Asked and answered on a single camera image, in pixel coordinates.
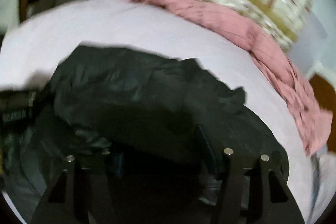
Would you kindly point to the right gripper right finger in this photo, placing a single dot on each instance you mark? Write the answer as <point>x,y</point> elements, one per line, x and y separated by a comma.
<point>249,187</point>

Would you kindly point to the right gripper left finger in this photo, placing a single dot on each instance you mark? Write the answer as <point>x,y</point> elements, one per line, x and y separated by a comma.
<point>81,192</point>

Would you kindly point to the black padded jacket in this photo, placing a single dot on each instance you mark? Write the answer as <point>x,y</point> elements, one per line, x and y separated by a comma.
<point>144,108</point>

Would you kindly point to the pink quilted blanket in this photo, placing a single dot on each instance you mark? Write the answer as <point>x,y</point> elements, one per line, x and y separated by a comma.
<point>312,121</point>

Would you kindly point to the white and wood headboard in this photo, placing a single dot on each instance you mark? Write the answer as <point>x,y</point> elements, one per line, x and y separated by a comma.
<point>322,80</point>

